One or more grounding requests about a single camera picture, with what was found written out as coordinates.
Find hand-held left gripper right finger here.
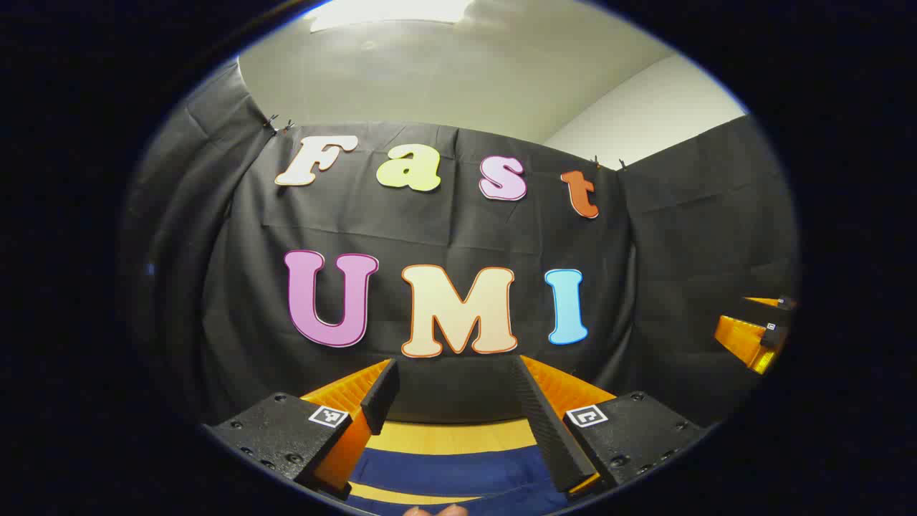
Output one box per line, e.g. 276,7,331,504
510,354,710,501

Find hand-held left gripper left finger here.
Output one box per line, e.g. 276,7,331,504
203,357,402,501

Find blue jeans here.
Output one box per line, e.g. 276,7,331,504
346,446,574,516

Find black backdrop cloth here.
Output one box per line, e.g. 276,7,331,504
122,57,802,431

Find ceiling light panel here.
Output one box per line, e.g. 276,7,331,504
308,0,477,33

